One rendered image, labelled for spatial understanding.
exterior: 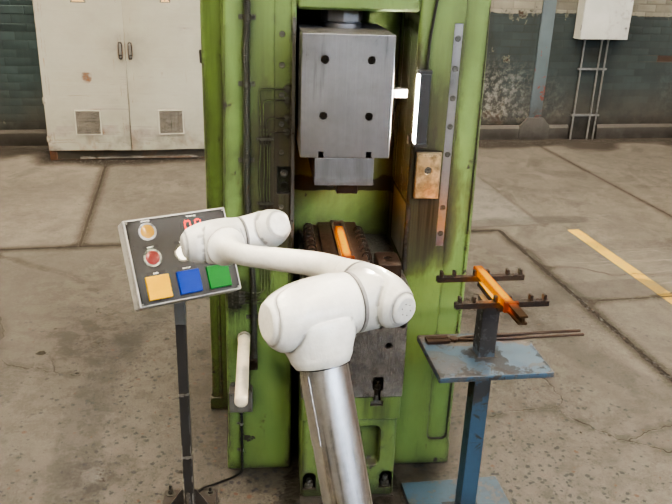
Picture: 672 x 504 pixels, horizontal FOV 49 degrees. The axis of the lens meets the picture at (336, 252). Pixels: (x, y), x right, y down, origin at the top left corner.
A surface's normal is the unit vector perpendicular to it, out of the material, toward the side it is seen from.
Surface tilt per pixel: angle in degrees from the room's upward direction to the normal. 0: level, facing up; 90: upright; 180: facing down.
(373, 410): 90
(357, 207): 90
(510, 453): 0
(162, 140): 90
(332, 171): 90
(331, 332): 72
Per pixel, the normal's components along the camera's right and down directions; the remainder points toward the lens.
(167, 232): 0.45, -0.18
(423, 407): 0.09, 0.37
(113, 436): 0.04, -0.93
